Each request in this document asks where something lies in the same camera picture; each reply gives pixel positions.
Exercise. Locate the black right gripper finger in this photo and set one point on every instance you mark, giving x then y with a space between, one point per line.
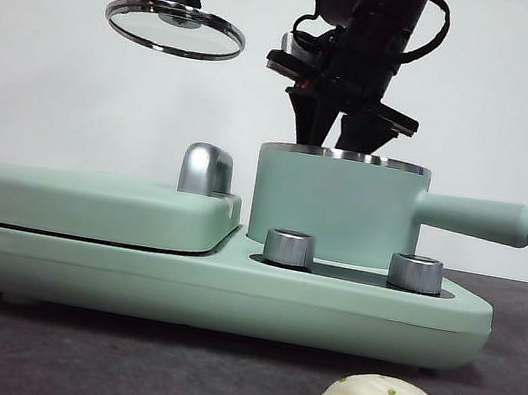
363 135
315 120

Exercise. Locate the glass pot lid green knob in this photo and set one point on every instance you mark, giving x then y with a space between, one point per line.
177 19

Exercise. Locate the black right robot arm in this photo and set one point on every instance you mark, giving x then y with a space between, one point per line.
370 48

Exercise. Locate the silver control knob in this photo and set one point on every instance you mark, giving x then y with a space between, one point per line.
288 249
414 274

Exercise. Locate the black control panel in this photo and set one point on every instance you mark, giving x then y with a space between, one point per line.
347 275

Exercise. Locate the mint green breakfast machine base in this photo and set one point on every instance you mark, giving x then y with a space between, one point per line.
227 298

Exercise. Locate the mint green griddle lid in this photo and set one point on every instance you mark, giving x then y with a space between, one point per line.
90 206

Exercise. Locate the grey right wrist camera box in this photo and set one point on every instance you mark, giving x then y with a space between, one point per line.
289 44

